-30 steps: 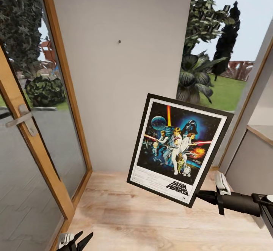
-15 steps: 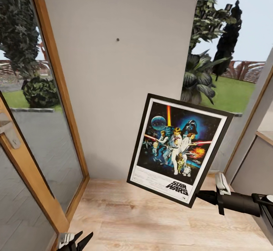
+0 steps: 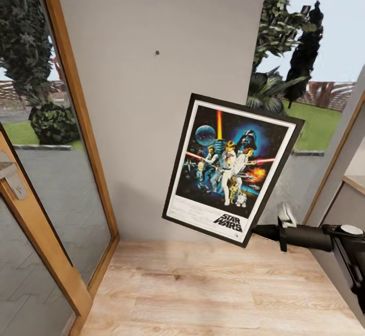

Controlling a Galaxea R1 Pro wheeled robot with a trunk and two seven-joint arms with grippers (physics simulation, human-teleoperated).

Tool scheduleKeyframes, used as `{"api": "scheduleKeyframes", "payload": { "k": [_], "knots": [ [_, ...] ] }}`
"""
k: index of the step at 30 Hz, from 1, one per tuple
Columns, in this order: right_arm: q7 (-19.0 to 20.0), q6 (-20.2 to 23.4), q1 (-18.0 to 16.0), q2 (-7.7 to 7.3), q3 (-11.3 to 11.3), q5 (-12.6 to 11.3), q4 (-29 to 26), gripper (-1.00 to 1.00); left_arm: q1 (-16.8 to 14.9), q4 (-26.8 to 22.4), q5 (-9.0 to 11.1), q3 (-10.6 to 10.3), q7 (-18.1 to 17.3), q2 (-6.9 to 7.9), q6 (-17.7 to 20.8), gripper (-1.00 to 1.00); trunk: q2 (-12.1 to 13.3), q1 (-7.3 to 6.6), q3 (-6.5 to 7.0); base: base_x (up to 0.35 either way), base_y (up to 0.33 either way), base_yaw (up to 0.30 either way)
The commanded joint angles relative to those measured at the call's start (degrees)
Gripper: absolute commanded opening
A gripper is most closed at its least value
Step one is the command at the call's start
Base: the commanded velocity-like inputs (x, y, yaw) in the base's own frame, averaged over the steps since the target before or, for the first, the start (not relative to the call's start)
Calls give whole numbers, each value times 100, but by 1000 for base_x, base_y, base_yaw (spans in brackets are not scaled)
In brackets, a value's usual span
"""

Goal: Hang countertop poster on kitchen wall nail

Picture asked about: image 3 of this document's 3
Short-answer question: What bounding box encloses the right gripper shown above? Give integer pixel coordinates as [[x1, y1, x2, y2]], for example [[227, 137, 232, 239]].
[[251, 218, 313, 252]]

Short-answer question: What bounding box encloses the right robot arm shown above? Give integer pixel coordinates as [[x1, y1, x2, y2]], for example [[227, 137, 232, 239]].
[[251, 202, 365, 312]]

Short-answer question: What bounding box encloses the poster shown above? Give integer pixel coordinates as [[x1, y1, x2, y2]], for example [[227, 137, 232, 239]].
[[162, 93, 306, 248]]

